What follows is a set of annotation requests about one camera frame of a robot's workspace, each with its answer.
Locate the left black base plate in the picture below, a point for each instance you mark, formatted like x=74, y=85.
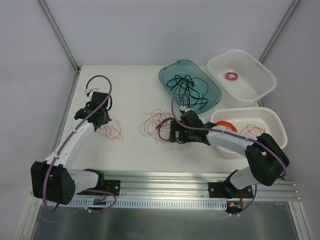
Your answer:
x=111, y=186

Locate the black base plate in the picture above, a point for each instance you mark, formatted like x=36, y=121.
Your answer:
x=111, y=186
x=224, y=189

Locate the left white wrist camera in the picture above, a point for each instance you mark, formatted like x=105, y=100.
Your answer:
x=90, y=91

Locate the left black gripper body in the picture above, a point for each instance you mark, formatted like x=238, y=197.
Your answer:
x=104, y=118

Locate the white solid plastic basket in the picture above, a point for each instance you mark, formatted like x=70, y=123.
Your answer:
x=242, y=79

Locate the white perforated plastic basket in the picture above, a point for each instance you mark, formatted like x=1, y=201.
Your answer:
x=253, y=121

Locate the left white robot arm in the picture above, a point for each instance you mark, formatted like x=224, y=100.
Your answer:
x=52, y=179

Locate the white slotted cable duct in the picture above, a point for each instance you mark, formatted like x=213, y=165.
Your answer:
x=135, y=203

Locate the teal transparent plastic tray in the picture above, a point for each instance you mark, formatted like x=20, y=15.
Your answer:
x=197, y=90

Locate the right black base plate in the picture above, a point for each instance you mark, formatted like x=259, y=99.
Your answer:
x=224, y=189

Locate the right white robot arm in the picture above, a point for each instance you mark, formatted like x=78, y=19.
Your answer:
x=266, y=160

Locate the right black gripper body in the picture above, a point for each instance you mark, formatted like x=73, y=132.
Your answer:
x=173, y=135

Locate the aluminium mounting rail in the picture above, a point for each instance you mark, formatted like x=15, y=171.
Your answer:
x=190, y=186

